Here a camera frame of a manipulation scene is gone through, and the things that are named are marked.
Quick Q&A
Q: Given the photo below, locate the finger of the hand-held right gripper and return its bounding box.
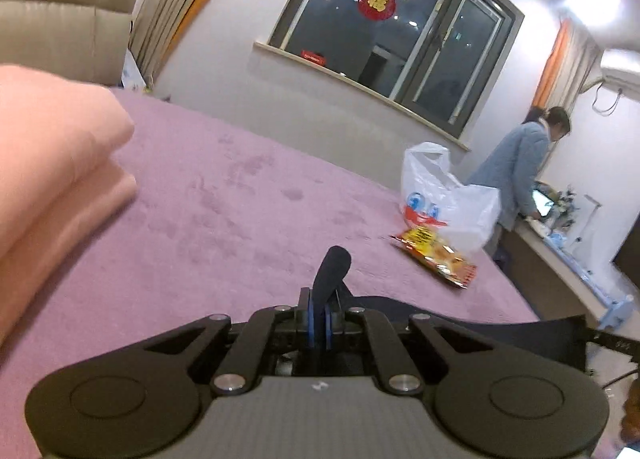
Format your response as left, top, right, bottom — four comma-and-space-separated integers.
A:
586, 327, 640, 358

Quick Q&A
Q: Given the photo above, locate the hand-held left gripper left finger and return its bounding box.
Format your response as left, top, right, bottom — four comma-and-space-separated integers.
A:
142, 287, 317, 395

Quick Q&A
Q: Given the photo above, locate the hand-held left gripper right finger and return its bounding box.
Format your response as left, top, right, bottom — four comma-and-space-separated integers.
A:
324, 305, 497, 394

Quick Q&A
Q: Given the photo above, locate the black hoodie with white stripes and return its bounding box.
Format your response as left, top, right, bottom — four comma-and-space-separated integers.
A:
312, 246, 589, 378

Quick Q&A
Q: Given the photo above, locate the blue desk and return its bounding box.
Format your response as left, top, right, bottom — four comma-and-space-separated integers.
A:
519, 216, 640, 331

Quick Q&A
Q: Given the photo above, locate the black television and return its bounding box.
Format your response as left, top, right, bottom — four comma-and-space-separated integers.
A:
612, 198, 640, 286

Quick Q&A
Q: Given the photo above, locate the yellow snack packet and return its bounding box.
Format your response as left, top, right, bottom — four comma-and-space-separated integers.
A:
389, 226, 479, 291

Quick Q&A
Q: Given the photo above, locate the white desk lamp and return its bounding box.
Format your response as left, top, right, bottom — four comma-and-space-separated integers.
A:
574, 194, 603, 245

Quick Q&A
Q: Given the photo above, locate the flower bouquet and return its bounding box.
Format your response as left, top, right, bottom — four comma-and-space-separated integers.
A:
550, 184, 579, 231

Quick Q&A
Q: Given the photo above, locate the small desk screen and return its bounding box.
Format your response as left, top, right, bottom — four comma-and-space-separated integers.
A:
530, 188, 555, 218

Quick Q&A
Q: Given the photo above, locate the white plastic bag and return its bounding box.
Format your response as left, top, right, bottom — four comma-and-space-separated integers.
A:
399, 141, 503, 253

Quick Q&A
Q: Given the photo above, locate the white windowsill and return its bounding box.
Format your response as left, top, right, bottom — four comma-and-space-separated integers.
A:
253, 40, 472, 153

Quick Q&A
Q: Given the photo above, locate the white air conditioner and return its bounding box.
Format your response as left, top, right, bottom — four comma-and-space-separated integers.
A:
597, 50, 640, 91

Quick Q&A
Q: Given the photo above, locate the folded pink blanket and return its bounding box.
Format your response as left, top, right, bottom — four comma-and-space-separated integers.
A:
0, 64, 139, 346

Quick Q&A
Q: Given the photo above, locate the white paper bag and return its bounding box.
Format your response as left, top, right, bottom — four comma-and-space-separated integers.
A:
121, 50, 151, 93

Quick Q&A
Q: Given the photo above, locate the dark framed window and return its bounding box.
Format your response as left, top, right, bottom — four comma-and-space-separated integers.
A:
267, 0, 526, 141

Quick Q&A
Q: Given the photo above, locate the round red window decoration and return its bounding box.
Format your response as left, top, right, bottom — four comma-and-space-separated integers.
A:
357, 0, 397, 20

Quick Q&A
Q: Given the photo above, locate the beige padded headboard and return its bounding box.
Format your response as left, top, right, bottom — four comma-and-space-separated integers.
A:
0, 0, 152, 88

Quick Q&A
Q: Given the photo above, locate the air conditioner cable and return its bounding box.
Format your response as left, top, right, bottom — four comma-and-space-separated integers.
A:
592, 83, 624, 116

